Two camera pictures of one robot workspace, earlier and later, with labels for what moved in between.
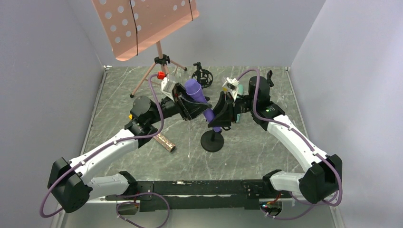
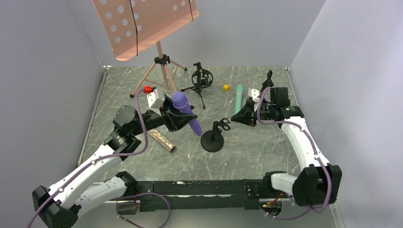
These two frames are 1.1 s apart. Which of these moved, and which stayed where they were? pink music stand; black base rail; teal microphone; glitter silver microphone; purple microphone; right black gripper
Moved: right black gripper; purple microphone
Stayed: glitter silver microphone; black base rail; teal microphone; pink music stand
